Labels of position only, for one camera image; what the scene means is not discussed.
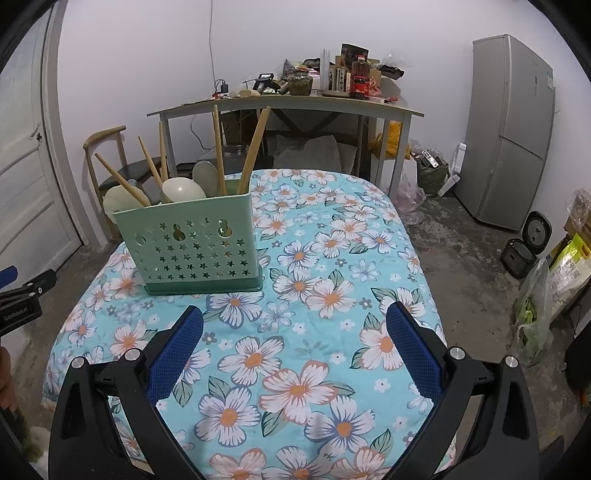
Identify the wooden chopstick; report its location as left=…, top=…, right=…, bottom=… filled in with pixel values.
left=159, top=121, right=169, bottom=183
left=94, top=153, right=150, bottom=207
left=236, top=107, right=270, bottom=195
left=212, top=104, right=228, bottom=196
left=137, top=136, right=162, bottom=187

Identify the white panel door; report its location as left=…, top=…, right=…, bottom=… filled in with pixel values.
left=0, top=1, right=86, bottom=280

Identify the green vegetable plastic bag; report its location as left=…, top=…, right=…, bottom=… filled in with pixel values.
left=511, top=259, right=553, bottom=367

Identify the wooden chopstick in basket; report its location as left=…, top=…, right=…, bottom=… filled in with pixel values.
left=94, top=153, right=150, bottom=207
left=212, top=104, right=228, bottom=196
left=159, top=121, right=169, bottom=183
left=137, top=136, right=162, bottom=187

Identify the wooden chair black seat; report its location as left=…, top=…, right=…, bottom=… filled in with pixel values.
left=82, top=125, right=159, bottom=239

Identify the yellow bag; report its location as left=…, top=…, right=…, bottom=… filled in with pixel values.
left=550, top=234, right=590, bottom=303

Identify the black rice cooker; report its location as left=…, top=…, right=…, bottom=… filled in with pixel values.
left=500, top=211, right=552, bottom=280

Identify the white plastic spoon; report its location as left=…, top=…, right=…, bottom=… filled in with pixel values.
left=162, top=177, right=206, bottom=202

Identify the green plastic utensil basket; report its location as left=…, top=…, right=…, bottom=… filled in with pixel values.
left=114, top=193, right=263, bottom=296

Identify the floral blue tablecloth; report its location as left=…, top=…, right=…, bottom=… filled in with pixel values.
left=42, top=169, right=443, bottom=479

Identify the pale green spoon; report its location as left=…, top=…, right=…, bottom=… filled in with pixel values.
left=192, top=160, right=219, bottom=197

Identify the grey refrigerator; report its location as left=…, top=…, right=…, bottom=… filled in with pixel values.
left=454, top=34, right=555, bottom=231

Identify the green glass jar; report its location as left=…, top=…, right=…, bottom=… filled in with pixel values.
left=287, top=70, right=314, bottom=96

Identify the wooden top desk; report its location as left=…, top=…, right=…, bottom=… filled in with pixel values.
left=147, top=94, right=424, bottom=200

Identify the red oil bottle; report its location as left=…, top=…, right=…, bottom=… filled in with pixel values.
left=349, top=55, right=370, bottom=100

